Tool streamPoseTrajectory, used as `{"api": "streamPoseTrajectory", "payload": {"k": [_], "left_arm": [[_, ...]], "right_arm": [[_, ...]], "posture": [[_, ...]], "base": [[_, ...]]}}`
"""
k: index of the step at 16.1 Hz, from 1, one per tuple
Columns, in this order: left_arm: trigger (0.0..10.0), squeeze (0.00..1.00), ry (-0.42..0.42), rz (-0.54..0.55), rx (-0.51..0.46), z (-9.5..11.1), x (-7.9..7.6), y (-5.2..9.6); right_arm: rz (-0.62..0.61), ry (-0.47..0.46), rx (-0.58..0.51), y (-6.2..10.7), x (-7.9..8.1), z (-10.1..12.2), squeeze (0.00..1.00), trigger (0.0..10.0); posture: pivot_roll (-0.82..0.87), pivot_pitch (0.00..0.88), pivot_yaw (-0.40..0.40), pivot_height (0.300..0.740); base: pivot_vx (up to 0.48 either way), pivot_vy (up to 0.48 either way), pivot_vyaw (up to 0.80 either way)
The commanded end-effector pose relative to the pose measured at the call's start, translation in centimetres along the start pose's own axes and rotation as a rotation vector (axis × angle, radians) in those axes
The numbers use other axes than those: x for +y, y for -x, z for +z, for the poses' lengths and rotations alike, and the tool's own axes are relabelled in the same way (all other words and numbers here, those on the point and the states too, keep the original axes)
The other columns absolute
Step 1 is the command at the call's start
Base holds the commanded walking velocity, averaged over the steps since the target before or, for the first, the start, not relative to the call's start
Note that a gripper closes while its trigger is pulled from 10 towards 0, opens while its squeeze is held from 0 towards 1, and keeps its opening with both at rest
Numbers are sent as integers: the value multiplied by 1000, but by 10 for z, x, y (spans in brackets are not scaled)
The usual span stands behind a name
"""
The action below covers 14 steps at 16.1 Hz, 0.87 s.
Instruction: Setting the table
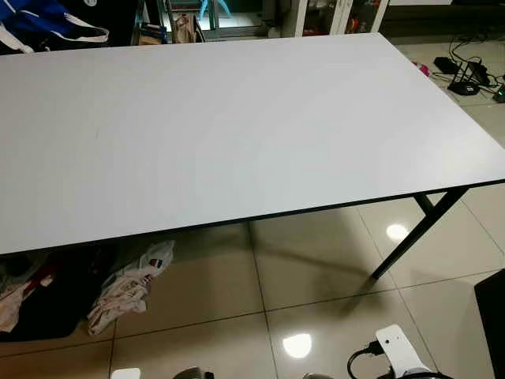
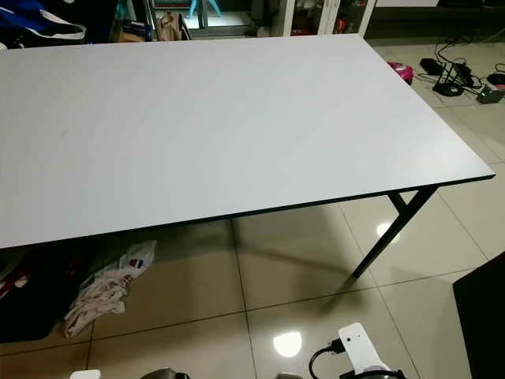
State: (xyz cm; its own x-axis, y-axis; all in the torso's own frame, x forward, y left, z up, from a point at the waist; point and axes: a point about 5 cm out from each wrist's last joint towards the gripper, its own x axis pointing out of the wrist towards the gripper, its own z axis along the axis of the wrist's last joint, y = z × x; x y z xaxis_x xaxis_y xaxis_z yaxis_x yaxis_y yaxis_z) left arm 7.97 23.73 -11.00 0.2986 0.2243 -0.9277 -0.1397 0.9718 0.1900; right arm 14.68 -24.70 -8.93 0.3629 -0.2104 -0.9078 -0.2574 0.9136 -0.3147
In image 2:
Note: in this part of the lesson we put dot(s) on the blue and white garment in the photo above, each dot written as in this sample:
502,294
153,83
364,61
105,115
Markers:
31,14

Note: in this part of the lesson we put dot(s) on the white printed cloth bag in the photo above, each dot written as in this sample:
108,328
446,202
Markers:
110,288

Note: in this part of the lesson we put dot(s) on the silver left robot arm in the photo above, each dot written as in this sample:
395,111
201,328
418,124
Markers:
164,373

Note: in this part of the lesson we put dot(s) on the black furniture corner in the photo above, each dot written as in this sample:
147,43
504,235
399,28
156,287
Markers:
481,324

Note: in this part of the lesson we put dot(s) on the black table leg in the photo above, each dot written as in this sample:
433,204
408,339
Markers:
394,233

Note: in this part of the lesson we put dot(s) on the pink round object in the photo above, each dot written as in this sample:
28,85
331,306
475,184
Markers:
402,73

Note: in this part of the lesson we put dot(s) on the beige bag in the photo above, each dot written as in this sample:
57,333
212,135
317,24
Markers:
170,28

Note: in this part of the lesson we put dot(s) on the white glass cabinet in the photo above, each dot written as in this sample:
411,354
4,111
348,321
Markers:
284,16

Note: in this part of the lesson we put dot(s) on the black power adapter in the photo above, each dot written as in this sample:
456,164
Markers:
431,66

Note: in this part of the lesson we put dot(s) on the black bag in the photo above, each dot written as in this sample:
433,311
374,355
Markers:
39,312

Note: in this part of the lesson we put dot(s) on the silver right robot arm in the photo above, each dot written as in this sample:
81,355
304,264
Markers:
286,377

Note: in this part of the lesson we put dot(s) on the red and white cloth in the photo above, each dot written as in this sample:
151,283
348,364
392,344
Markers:
12,280

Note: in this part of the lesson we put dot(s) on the device with green light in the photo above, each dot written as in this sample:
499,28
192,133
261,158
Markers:
489,93

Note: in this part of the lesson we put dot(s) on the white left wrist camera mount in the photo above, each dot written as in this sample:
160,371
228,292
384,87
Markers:
85,374

